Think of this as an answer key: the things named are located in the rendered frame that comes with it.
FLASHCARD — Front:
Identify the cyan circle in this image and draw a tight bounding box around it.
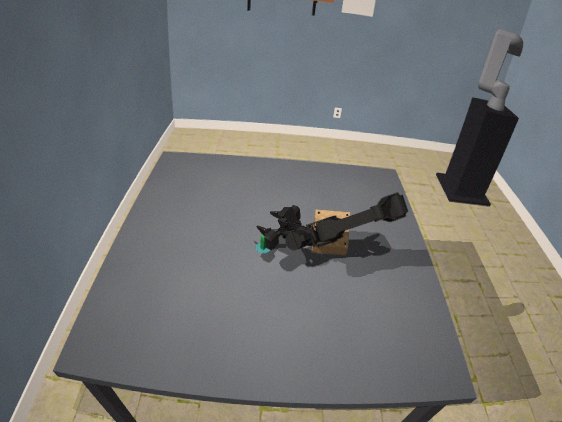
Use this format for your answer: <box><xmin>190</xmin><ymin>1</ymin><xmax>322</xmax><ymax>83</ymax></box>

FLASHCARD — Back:
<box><xmin>256</xmin><ymin>242</ymin><xmax>270</xmax><ymax>253</ymax></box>

